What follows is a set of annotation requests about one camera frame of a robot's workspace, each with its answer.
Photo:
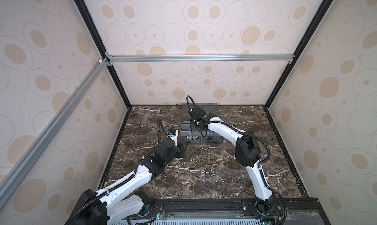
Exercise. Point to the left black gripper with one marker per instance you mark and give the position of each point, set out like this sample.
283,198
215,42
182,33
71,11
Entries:
180,148

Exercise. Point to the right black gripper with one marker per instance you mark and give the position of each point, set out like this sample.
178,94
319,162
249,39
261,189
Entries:
195,124

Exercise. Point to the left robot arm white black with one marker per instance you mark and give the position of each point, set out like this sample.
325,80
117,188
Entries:
119,200

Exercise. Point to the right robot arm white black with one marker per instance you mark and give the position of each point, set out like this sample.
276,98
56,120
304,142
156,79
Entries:
250,152

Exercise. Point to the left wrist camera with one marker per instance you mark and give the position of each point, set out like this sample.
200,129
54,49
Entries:
173,135

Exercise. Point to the horizontal aluminium rail back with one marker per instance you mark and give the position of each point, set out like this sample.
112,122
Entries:
199,58

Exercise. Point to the diagonal aluminium rail left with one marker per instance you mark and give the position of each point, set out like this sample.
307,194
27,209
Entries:
31,156

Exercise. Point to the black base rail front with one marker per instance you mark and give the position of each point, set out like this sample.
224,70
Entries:
301,211

